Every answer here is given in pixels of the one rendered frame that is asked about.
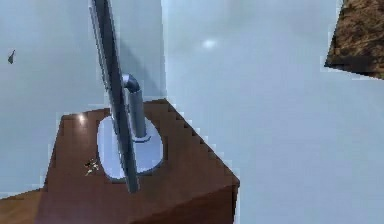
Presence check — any brown wooden television cabinet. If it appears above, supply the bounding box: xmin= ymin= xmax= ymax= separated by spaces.
xmin=34 ymin=98 xmax=241 ymax=224

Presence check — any grey flat television on stand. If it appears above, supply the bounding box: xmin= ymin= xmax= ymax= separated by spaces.
xmin=88 ymin=0 xmax=165 ymax=194

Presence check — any small dark and gold object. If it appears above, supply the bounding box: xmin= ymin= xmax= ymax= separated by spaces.
xmin=83 ymin=157 xmax=100 ymax=177

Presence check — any brown framed wall picture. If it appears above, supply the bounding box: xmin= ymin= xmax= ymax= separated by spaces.
xmin=323 ymin=0 xmax=384 ymax=80

